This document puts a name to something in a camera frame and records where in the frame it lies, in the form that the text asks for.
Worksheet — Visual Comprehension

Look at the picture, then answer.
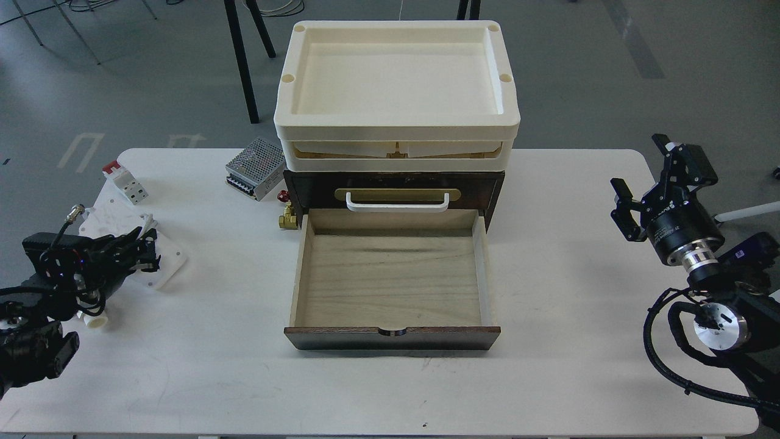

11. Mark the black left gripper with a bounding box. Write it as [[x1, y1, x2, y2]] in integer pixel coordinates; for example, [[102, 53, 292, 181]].
[[22, 227, 161, 304]]

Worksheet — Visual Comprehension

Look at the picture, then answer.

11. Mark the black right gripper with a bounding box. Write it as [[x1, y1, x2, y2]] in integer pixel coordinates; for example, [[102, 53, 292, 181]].
[[610, 134, 725, 266]]

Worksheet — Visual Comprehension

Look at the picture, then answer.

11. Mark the white charger with cable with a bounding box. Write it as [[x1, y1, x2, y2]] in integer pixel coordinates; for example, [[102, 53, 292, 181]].
[[79, 196, 187, 291]]

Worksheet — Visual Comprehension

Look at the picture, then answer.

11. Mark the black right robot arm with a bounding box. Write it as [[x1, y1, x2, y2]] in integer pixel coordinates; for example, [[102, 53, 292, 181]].
[[611, 134, 779, 430]]

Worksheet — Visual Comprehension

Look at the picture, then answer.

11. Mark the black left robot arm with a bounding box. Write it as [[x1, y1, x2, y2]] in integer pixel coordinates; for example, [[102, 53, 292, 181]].
[[1, 204, 160, 394]]

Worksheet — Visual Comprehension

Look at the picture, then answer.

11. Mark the white red circuit breaker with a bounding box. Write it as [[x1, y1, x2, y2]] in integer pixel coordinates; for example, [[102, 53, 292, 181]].
[[101, 160, 148, 205]]

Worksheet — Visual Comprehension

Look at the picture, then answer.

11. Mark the white plastic pipe valve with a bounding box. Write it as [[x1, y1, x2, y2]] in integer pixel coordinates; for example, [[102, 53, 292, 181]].
[[76, 305, 110, 330]]

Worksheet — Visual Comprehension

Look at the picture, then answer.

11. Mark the metal mesh power supply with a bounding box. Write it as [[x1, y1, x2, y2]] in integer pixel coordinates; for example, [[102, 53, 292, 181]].
[[225, 137, 285, 201]]

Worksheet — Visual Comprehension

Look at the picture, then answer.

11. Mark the open wooden drawer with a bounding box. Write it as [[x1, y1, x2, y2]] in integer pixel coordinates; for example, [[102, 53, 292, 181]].
[[284, 209, 501, 350]]

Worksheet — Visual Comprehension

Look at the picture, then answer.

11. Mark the black stand leg right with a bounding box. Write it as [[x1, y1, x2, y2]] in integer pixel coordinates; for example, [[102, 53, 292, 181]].
[[456, 0, 481, 20]]

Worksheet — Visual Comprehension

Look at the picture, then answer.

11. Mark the black stand leg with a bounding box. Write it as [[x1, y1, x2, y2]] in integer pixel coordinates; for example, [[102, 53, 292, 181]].
[[223, 0, 277, 124], [456, 0, 481, 20]]

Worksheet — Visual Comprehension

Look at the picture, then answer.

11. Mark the black stand leg left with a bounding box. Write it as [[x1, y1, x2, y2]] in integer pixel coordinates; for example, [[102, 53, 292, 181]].
[[223, 0, 277, 124]]

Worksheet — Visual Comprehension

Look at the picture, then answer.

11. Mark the cream plastic stacked tray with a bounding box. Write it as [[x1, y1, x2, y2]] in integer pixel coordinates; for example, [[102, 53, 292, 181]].
[[274, 20, 521, 173]]

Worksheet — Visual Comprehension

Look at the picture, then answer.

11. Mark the brass valve red handle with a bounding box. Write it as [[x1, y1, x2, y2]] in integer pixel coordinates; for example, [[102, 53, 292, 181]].
[[277, 190, 300, 230]]

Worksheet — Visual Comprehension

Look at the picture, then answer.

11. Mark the white drawer handle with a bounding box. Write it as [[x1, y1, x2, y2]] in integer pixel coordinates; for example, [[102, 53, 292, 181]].
[[346, 191, 450, 213]]

